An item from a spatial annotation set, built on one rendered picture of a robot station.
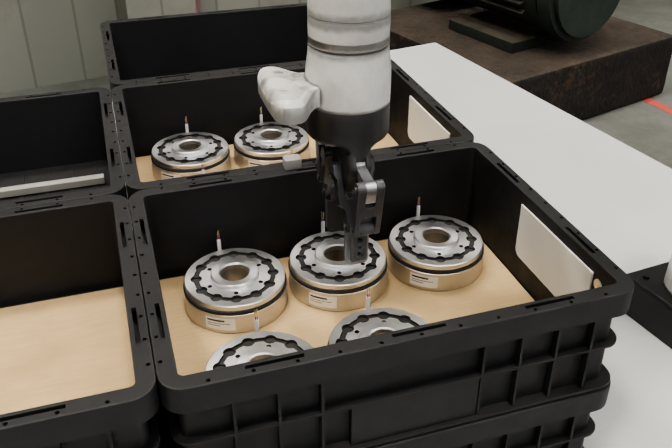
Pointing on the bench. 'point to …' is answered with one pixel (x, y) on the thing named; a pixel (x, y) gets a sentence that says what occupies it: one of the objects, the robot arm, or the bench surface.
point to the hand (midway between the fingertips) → (346, 232)
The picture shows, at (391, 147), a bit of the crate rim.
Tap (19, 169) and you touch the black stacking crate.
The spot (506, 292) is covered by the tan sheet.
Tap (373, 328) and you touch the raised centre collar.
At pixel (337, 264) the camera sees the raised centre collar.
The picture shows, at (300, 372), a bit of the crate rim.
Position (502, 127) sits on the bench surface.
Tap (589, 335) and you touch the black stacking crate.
